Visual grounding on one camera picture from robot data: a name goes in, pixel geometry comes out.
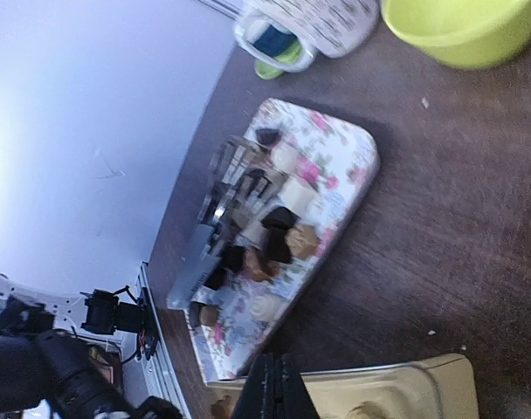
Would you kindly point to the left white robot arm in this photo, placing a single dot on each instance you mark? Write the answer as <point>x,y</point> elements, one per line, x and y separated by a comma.
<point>23,315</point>

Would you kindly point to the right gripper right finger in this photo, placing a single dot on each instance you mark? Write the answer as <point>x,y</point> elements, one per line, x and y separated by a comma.
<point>291,398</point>

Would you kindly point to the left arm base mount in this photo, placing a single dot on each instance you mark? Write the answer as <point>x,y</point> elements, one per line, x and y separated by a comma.
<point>109,312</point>

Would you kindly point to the metal tongs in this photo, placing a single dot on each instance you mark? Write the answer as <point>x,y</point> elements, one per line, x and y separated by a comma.
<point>227,183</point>

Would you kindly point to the green bowl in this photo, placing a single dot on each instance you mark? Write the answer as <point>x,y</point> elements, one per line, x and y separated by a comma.
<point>462,34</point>

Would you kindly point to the front aluminium rail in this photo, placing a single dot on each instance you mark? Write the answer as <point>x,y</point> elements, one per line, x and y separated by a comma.
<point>159,374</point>

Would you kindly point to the white mug orange inside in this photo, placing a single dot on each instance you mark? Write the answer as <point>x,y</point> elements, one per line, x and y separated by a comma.
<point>329,28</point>

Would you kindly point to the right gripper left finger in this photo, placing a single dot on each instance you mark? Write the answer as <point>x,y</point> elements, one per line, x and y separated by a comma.
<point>257,397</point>

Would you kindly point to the green saucer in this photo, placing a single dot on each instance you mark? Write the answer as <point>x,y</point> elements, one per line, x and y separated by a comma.
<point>276,66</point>

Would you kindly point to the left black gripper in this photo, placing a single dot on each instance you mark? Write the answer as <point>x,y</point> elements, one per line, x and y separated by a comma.
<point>55,367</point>

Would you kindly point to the white oval chocolate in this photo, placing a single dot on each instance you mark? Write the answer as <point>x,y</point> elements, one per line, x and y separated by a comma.
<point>264,307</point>

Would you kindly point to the floral rectangular tray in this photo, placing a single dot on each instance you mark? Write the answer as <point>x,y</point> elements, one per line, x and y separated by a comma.
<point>301,198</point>

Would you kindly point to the bear print tin lid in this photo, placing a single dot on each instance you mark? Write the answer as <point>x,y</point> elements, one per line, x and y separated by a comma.
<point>438,387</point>

